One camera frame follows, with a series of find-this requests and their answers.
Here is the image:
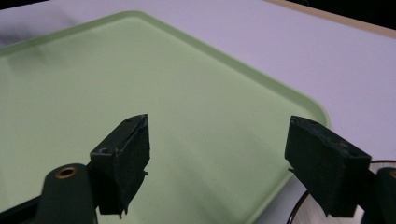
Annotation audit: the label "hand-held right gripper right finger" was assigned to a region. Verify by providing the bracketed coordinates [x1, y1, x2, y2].
[284, 115, 373, 218]

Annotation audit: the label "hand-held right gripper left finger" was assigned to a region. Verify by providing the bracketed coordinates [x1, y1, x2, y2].
[89, 113, 151, 219]

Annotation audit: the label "clear round container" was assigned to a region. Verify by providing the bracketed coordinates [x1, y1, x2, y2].
[287, 160, 396, 224]

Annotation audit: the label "light green tray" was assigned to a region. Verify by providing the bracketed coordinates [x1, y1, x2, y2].
[0, 10, 331, 224]

